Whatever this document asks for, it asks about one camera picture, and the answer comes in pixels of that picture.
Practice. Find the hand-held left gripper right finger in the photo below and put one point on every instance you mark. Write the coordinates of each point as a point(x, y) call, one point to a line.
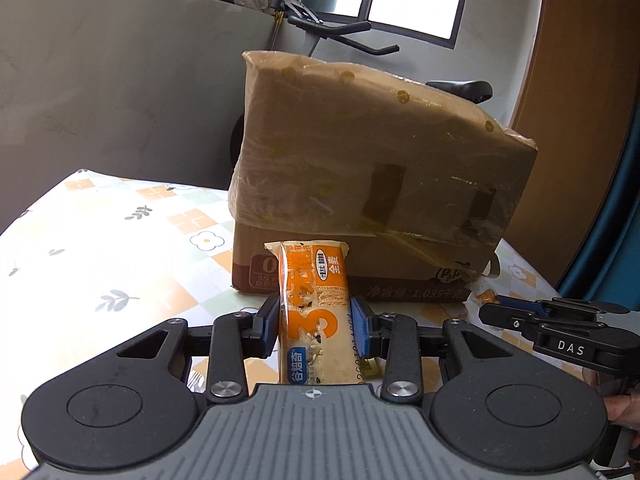
point(361, 327)

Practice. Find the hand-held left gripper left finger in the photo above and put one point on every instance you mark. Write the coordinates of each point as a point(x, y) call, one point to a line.
point(272, 327)

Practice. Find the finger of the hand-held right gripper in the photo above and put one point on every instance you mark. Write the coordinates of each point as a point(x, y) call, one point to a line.
point(505, 319)
point(520, 303)

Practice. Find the orange printed cracker packet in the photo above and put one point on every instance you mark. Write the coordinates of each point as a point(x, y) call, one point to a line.
point(310, 320)

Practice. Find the taped brown cardboard box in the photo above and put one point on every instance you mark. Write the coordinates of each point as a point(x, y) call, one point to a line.
point(375, 160)

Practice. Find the clear packet of orange snacks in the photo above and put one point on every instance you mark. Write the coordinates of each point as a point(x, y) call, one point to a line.
point(484, 296)

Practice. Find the person's right hand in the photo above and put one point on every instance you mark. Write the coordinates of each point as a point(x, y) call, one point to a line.
point(625, 412)

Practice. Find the brown wooden panel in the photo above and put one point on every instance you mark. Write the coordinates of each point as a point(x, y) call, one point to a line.
point(575, 85)

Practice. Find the black exercise bike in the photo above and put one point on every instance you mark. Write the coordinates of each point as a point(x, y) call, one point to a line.
point(330, 27)

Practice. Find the dark window frame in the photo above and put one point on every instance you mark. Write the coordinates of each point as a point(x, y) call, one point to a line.
point(410, 32)

